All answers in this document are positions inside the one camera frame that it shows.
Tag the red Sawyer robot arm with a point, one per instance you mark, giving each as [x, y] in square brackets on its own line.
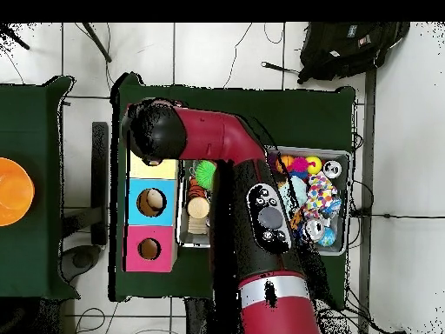
[271, 278]

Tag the clear mesh bin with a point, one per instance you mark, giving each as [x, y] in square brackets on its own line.
[195, 240]

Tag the wooden box with three holes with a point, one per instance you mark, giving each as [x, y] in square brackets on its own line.
[133, 209]

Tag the green spiky ball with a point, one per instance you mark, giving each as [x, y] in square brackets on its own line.
[205, 174]

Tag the tan round wooden block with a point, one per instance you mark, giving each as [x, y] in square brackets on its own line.
[198, 207]

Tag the small orange basketball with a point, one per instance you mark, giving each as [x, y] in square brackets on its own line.
[286, 163]

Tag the mint green cloth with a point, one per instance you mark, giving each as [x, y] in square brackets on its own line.
[299, 189]

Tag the pink spiky ball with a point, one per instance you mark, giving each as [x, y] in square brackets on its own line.
[299, 165]

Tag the polka-dot cloth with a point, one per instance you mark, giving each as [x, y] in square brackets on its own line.
[320, 193]

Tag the silver drink can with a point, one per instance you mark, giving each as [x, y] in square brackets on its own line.
[316, 229]

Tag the grey round base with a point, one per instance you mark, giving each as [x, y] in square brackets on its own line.
[80, 261]

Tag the black backpack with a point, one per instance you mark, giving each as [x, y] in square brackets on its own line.
[348, 49]

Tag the black tripod leg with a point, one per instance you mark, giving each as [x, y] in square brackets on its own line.
[15, 37]
[97, 42]

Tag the dark green side tablecloth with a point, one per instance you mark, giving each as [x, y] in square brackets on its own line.
[42, 264]

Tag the orange plastic bowl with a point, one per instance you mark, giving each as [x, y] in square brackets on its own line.
[14, 191]

